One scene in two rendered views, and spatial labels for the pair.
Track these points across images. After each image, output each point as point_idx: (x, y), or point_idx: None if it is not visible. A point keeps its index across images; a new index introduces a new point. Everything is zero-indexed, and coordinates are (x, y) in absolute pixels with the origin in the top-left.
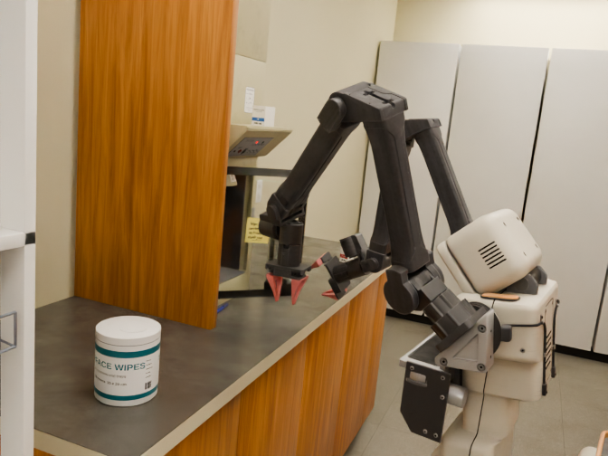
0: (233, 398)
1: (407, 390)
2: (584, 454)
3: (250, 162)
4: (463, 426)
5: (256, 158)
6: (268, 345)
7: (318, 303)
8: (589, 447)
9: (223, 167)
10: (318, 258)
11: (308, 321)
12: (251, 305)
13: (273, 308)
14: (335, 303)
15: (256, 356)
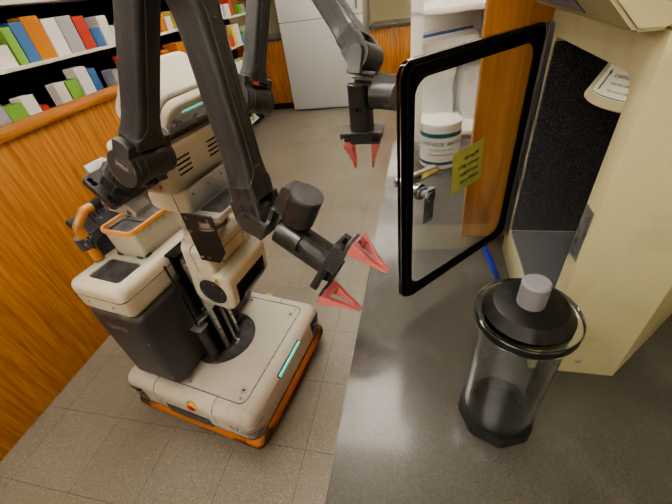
0: None
1: None
2: (131, 281)
3: (626, 47)
4: (229, 218)
5: (654, 41)
6: (388, 226)
7: (376, 364)
8: (119, 288)
9: (484, 15)
10: (363, 236)
11: (368, 288)
12: (471, 303)
13: (433, 306)
14: (347, 385)
15: (388, 210)
